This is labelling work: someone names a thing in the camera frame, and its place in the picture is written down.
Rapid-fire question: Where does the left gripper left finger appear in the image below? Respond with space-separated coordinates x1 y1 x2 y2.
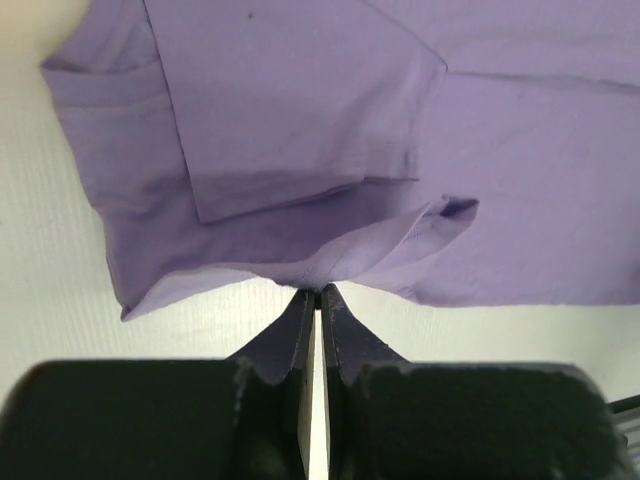
1 291 315 479

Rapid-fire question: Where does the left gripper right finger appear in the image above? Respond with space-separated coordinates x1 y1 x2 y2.
319 285 630 479

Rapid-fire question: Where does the purple t shirt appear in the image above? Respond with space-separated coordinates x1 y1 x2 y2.
41 1 639 319

